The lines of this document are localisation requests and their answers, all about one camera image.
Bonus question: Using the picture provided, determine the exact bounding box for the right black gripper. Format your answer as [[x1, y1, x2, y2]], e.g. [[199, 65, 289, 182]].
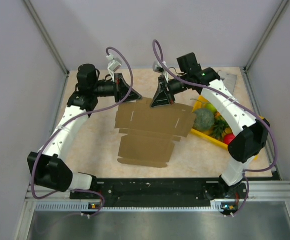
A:
[[149, 74, 189, 109]]

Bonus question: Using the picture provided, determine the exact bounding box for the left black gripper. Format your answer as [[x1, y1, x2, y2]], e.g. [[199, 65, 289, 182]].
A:
[[92, 73, 143, 104]]

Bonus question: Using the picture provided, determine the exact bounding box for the brown cardboard box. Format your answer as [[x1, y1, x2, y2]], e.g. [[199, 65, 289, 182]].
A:
[[115, 97, 196, 168]]

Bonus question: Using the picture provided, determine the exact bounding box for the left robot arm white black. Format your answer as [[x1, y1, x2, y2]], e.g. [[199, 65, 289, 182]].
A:
[[27, 60, 142, 199]]

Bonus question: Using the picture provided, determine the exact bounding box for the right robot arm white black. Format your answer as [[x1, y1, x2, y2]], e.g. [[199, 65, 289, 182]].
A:
[[150, 53, 270, 199]]

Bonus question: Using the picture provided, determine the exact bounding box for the blue razor retail box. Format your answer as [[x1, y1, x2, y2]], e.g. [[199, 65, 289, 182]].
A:
[[217, 70, 238, 96]]

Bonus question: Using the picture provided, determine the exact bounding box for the green round melon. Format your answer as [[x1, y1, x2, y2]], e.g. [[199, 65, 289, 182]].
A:
[[193, 108, 215, 132]]

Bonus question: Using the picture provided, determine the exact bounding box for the green apple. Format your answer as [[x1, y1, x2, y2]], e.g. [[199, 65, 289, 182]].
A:
[[205, 103, 218, 114]]

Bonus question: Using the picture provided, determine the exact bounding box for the yellow plastic bin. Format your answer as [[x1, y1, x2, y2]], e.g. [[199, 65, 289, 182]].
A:
[[190, 94, 265, 161]]

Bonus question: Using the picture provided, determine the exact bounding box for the toy pineapple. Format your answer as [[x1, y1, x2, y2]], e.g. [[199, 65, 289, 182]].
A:
[[210, 113, 230, 142]]

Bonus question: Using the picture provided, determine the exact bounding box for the red apple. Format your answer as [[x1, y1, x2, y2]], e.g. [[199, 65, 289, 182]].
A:
[[223, 133, 235, 145]]

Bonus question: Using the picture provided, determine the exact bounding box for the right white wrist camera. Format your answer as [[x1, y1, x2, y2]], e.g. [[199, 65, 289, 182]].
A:
[[152, 61, 169, 80]]

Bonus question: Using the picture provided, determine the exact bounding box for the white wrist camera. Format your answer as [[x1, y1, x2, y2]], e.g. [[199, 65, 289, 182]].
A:
[[106, 54, 122, 80], [152, 61, 169, 80]]

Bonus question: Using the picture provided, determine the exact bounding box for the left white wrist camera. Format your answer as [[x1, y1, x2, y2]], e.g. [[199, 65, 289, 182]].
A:
[[106, 54, 122, 80]]

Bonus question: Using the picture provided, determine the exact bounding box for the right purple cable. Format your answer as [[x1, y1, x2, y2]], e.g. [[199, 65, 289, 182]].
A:
[[152, 39, 279, 217]]

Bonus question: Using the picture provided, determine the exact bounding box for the purple cable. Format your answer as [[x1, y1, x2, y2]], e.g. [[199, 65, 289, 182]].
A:
[[29, 46, 135, 217], [152, 39, 279, 217]]

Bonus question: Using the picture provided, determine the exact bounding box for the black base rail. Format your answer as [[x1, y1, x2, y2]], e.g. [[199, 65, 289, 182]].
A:
[[69, 177, 248, 208]]

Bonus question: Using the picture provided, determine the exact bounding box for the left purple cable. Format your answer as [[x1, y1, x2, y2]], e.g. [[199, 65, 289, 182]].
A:
[[29, 46, 135, 217]]

